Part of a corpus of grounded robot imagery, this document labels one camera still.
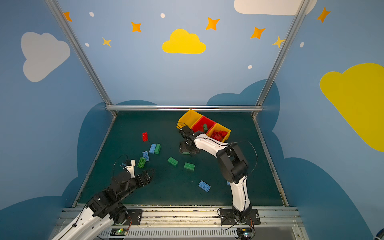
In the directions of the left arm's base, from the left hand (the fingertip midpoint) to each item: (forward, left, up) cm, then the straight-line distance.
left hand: (151, 173), depth 78 cm
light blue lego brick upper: (+21, +5, -9) cm, 23 cm away
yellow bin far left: (+49, -18, -10) cm, 53 cm away
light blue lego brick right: (-1, -43, -10) cm, 44 cm away
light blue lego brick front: (-3, -29, -10) cm, 31 cm away
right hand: (+20, -18, -6) cm, 28 cm away
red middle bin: (+39, -26, -5) cm, 47 cm away
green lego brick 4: (+9, -20, -9) cm, 24 cm away
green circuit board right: (-25, -48, -11) cm, 55 cm away
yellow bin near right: (+36, -41, -4) cm, 54 cm away
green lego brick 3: (+12, -9, -9) cm, 18 cm away
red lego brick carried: (+32, -40, -8) cm, 52 cm away
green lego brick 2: (+18, -17, -9) cm, 26 cm away
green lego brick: (+40, -31, -8) cm, 51 cm away
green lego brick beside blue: (+21, +2, -9) cm, 23 cm away
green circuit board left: (-25, +13, -10) cm, 30 cm away
